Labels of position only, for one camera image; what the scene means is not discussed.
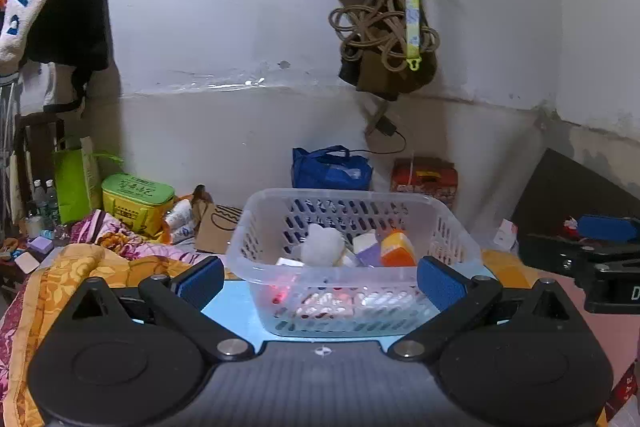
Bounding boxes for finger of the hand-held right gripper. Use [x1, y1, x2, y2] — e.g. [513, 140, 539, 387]
[576, 214, 640, 244]
[519, 233, 640, 269]

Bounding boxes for grey white plush toy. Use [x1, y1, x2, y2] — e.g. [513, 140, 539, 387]
[300, 223, 346, 268]

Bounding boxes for red gift carton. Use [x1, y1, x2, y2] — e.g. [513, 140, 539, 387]
[390, 157, 458, 210]

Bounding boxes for green paper bag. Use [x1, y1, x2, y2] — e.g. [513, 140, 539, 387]
[52, 136, 123, 225]

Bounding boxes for black charger adapter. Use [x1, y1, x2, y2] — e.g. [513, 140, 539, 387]
[365, 99, 407, 154]

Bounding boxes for white printed cup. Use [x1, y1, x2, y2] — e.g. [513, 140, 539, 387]
[164, 199, 196, 243]

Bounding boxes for red white packaging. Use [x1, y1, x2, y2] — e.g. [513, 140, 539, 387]
[606, 367, 640, 427]

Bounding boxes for clear plastic basket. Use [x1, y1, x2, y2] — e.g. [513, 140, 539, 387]
[226, 188, 483, 338]

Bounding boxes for clear water bottle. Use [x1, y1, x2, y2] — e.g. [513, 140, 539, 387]
[44, 179, 61, 225]
[32, 179, 48, 219]

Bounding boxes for white cloth black trim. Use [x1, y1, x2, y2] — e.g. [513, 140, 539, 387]
[0, 61, 87, 114]

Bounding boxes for white box red hearts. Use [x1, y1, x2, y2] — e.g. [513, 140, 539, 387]
[295, 292, 356, 320]

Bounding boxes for orange capped bottle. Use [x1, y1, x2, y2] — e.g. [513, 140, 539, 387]
[380, 229, 417, 268]

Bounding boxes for black board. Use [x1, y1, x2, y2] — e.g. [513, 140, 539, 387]
[512, 148, 640, 238]

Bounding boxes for brown hanging bag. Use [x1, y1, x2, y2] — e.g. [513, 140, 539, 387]
[338, 32, 438, 101]

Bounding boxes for brown paper bag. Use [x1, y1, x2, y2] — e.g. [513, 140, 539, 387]
[192, 186, 246, 255]

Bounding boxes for blue shopping bag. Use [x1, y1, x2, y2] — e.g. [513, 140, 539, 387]
[291, 146, 373, 192]

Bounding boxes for yellow green lunch bag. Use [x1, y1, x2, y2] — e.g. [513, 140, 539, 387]
[101, 173, 176, 235]

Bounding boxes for pink mat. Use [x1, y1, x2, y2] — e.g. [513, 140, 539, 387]
[550, 267, 640, 388]

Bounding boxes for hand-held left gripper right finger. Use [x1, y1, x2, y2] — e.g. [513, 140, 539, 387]
[387, 255, 585, 363]

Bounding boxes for purple box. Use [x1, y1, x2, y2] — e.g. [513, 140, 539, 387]
[356, 239, 386, 268]

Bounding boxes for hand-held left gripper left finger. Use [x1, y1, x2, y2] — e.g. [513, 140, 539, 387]
[71, 255, 257, 363]

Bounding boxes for white paper scrap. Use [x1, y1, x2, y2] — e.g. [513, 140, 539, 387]
[492, 218, 521, 253]

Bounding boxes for black garment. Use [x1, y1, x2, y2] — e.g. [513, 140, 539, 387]
[22, 0, 111, 72]

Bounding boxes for small purple case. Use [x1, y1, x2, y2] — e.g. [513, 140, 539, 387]
[27, 236, 55, 256]

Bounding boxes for orange floral blanket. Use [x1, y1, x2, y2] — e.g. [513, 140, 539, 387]
[0, 244, 211, 427]

